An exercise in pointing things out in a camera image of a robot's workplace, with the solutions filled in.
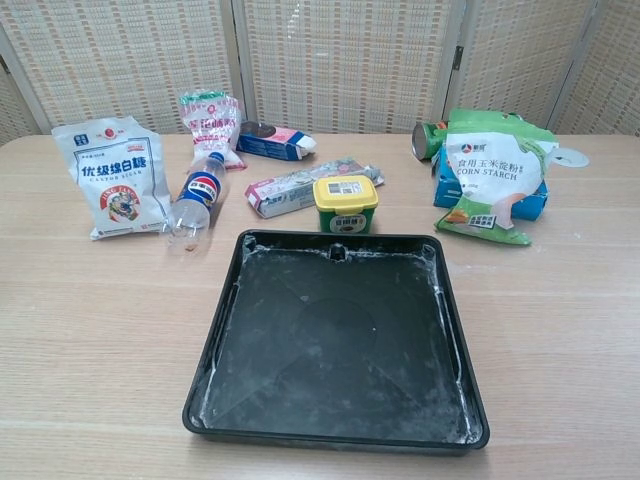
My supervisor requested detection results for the white castor sugar bag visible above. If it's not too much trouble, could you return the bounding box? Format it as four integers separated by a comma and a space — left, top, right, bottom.
51, 115, 176, 242

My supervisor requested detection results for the round grey cable grommet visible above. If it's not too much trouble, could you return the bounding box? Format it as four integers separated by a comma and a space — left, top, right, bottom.
547, 145, 591, 169

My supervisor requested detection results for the green tub with yellow lid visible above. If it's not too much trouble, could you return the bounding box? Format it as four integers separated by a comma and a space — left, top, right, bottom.
312, 175, 378, 235

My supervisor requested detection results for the clear bag with red print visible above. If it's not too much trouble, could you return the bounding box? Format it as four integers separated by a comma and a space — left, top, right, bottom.
179, 88, 250, 172

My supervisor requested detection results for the woven folding screen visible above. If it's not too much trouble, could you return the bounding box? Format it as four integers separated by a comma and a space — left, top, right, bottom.
0, 0, 640, 149

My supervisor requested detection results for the black square baking tray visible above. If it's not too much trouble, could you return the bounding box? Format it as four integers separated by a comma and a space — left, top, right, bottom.
182, 228, 491, 451

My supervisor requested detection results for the blue chocolate chip cookie box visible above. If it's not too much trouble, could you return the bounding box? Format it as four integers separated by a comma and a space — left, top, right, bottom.
432, 147, 549, 221

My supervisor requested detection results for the long grey and pink box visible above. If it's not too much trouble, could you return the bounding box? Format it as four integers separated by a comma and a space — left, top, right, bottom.
244, 157, 387, 219

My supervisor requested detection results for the green Pringles can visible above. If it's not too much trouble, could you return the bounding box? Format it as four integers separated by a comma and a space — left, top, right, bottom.
411, 119, 451, 161

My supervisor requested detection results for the corn starch bag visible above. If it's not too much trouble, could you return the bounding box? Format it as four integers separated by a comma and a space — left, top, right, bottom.
433, 107, 561, 247

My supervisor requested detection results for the blue and pink cookie box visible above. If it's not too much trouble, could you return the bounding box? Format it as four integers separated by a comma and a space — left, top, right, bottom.
235, 120, 318, 162

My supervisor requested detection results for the empty Pepsi plastic bottle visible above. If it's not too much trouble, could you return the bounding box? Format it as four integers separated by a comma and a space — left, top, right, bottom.
165, 152, 227, 256

